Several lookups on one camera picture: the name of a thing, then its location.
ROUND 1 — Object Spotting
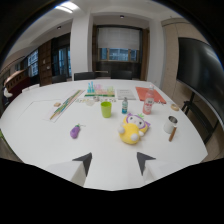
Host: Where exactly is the purple eggplant toy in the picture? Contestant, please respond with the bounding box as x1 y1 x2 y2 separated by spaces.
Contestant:
69 123 82 140

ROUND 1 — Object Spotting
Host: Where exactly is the yellow plush toy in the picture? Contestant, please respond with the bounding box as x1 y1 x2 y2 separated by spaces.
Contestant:
117 112 151 146

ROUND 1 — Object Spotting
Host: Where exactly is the colourful block toy set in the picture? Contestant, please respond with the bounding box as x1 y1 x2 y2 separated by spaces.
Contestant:
83 80 116 98

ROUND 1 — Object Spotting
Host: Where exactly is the brown wooden stick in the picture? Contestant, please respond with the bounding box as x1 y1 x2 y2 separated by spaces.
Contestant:
168 124 178 143

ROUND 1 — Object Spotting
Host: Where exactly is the white metal mug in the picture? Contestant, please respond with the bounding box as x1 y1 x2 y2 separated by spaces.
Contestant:
163 115 179 135

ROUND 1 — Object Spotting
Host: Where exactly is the long colourful strip board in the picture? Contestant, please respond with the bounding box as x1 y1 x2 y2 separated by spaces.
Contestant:
49 89 85 121

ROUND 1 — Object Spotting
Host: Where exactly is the pink drink bottle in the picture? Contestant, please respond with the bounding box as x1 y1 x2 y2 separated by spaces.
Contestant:
142 84 156 116

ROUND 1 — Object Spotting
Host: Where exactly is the black display stand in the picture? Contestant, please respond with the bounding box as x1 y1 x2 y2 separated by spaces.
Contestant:
181 91 220 145

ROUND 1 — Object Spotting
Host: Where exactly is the green plastic cup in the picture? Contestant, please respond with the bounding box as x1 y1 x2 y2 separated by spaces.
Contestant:
100 101 113 119

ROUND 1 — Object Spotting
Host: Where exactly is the small blue-label bottle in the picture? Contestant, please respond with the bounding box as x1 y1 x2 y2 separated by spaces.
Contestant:
121 96 129 115

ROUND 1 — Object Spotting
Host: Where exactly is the orange paper sheet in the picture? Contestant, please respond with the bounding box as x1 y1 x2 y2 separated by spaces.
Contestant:
134 86 167 105

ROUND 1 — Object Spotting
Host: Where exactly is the grey printed sheet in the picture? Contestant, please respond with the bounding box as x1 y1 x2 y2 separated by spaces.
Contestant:
116 88 137 101

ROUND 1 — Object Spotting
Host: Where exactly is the large black display screen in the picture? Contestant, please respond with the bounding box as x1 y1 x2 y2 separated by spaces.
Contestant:
176 36 224 123

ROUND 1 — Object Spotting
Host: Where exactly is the white roller window blind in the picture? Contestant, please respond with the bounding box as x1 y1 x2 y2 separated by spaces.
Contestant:
96 26 141 51

